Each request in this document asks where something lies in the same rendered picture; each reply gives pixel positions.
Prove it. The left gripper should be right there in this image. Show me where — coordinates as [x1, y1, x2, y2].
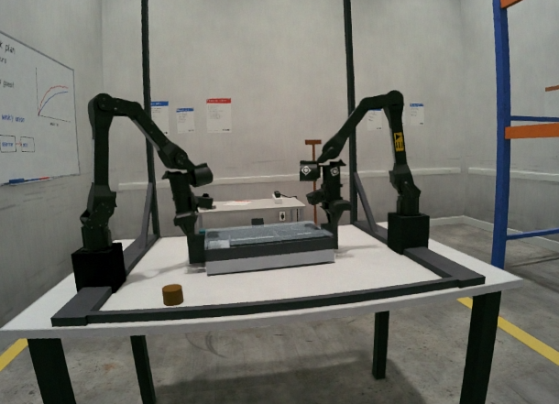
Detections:
[320, 180, 352, 229]

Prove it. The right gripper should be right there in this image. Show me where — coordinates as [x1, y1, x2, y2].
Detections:
[172, 190, 199, 242]

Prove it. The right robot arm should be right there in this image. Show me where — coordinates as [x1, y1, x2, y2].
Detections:
[80, 93, 214, 252]

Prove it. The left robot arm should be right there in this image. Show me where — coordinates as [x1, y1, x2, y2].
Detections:
[300, 90, 422, 216]

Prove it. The brown cylinder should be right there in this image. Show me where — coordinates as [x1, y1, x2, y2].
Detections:
[162, 284, 184, 306]

